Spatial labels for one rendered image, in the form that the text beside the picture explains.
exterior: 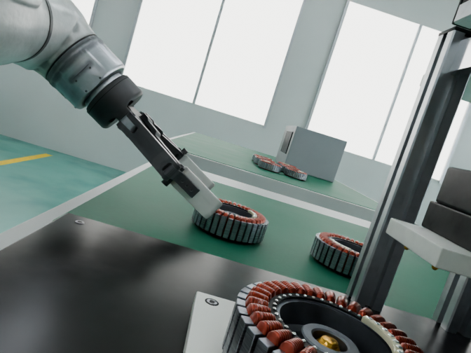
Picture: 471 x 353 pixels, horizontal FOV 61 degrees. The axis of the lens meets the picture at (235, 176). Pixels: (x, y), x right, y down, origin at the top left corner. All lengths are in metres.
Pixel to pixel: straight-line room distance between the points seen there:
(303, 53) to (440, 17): 1.59
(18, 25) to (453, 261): 0.41
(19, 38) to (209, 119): 4.28
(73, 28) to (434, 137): 0.43
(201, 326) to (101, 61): 0.39
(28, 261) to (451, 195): 0.28
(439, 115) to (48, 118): 4.87
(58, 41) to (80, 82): 0.05
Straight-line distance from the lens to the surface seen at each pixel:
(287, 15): 4.88
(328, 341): 0.24
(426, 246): 0.22
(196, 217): 0.58
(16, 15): 0.45
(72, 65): 0.55
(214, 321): 0.27
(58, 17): 0.54
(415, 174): 0.43
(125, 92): 0.55
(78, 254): 0.35
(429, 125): 0.43
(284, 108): 4.73
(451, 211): 0.25
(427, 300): 0.65
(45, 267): 0.32
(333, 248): 0.59
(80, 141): 5.00
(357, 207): 1.65
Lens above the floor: 0.91
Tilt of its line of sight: 7 degrees down
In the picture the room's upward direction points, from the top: 17 degrees clockwise
